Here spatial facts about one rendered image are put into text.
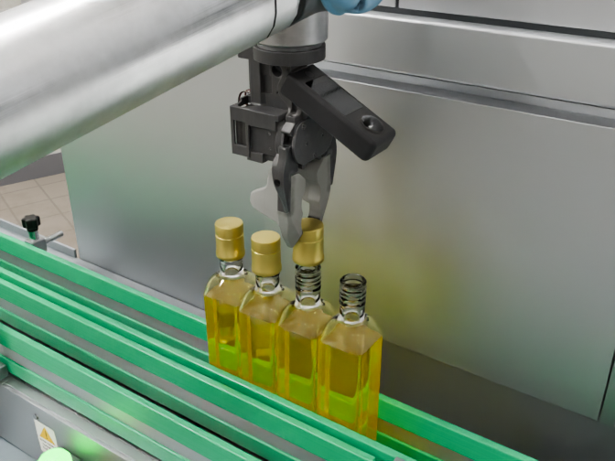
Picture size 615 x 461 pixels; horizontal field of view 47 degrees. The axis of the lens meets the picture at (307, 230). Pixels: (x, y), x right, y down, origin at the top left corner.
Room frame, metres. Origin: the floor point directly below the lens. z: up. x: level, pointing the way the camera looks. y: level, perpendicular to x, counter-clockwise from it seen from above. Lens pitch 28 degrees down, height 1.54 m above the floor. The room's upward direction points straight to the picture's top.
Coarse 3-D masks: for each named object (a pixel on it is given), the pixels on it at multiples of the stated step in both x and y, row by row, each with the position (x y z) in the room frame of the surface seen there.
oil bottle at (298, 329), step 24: (288, 312) 0.67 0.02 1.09; (312, 312) 0.67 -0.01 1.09; (336, 312) 0.69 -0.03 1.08; (288, 336) 0.67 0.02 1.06; (312, 336) 0.65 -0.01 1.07; (288, 360) 0.67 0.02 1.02; (312, 360) 0.65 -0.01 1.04; (288, 384) 0.67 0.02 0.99; (312, 384) 0.65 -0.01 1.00; (312, 408) 0.65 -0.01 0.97
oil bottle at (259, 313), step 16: (288, 288) 0.72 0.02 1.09; (240, 304) 0.71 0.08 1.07; (256, 304) 0.69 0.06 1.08; (272, 304) 0.69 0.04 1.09; (240, 320) 0.70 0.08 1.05; (256, 320) 0.69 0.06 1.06; (272, 320) 0.68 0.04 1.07; (240, 336) 0.71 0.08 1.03; (256, 336) 0.69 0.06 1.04; (272, 336) 0.68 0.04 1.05; (256, 352) 0.69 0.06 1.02; (272, 352) 0.68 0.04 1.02; (256, 368) 0.69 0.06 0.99; (272, 368) 0.68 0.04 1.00; (256, 384) 0.69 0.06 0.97; (272, 384) 0.68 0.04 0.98
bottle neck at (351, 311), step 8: (344, 280) 0.66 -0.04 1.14; (352, 280) 0.66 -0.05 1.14; (360, 280) 0.66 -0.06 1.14; (344, 288) 0.64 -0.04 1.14; (352, 288) 0.64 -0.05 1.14; (360, 288) 0.64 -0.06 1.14; (344, 296) 0.64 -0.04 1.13; (352, 296) 0.64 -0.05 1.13; (360, 296) 0.64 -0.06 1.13; (344, 304) 0.64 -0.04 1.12; (352, 304) 0.64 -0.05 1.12; (360, 304) 0.64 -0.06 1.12; (344, 312) 0.64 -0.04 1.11; (352, 312) 0.64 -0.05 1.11; (360, 312) 0.64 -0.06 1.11; (344, 320) 0.64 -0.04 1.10; (352, 320) 0.64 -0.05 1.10; (360, 320) 0.64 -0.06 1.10
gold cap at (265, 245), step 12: (252, 240) 0.71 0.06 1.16; (264, 240) 0.71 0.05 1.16; (276, 240) 0.71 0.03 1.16; (252, 252) 0.71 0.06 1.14; (264, 252) 0.70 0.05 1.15; (276, 252) 0.70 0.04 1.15; (252, 264) 0.71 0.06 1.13; (264, 264) 0.70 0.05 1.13; (276, 264) 0.70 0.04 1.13; (264, 276) 0.70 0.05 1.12
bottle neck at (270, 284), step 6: (258, 276) 0.70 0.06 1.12; (270, 276) 0.70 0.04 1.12; (276, 276) 0.71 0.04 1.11; (258, 282) 0.70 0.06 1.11; (264, 282) 0.70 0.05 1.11; (270, 282) 0.70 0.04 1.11; (276, 282) 0.71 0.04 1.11; (258, 288) 0.71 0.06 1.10; (264, 288) 0.70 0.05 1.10; (270, 288) 0.70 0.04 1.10; (276, 288) 0.71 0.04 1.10
